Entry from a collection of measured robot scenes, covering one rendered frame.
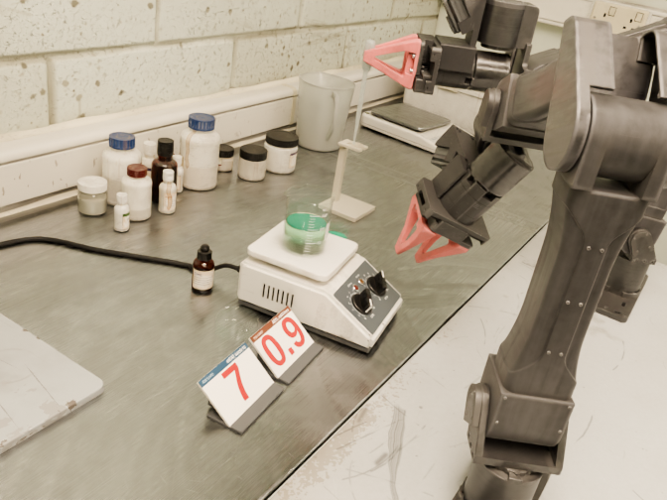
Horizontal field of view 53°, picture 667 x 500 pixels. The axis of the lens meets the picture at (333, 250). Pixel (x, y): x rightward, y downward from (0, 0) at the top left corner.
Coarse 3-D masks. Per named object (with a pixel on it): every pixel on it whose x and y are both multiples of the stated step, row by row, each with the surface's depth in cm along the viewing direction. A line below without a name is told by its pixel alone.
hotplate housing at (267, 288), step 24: (240, 264) 89; (264, 264) 89; (240, 288) 90; (264, 288) 89; (288, 288) 87; (312, 288) 86; (336, 288) 87; (264, 312) 91; (312, 312) 87; (336, 312) 85; (336, 336) 87; (360, 336) 85
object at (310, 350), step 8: (304, 328) 86; (256, 344) 79; (312, 344) 86; (304, 352) 84; (312, 352) 84; (264, 360) 79; (296, 360) 82; (304, 360) 83; (264, 368) 80; (272, 368) 79; (288, 368) 81; (296, 368) 81; (304, 368) 82; (272, 376) 79; (280, 376) 79; (288, 376) 80; (296, 376) 80; (288, 384) 79
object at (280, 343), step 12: (276, 324) 83; (288, 324) 84; (300, 324) 86; (264, 336) 81; (276, 336) 82; (288, 336) 83; (300, 336) 85; (264, 348) 80; (276, 348) 81; (288, 348) 82; (300, 348) 84; (276, 360) 80; (288, 360) 82
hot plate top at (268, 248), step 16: (256, 240) 91; (272, 240) 91; (336, 240) 94; (256, 256) 88; (272, 256) 87; (288, 256) 88; (320, 256) 89; (336, 256) 90; (304, 272) 86; (320, 272) 86
